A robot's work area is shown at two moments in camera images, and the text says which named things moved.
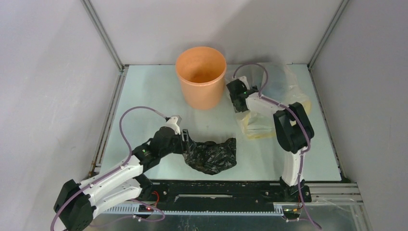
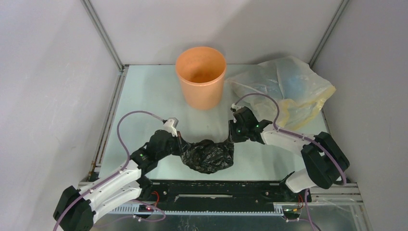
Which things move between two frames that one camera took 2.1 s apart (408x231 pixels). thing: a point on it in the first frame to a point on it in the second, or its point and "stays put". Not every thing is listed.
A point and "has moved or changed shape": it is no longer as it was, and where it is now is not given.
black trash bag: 211,157 stays put
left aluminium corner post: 122,68 stays put
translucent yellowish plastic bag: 279,83 has moved or changed shape
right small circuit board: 291,211 stays put
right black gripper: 235,96 to 232,133
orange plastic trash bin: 201,70 stays put
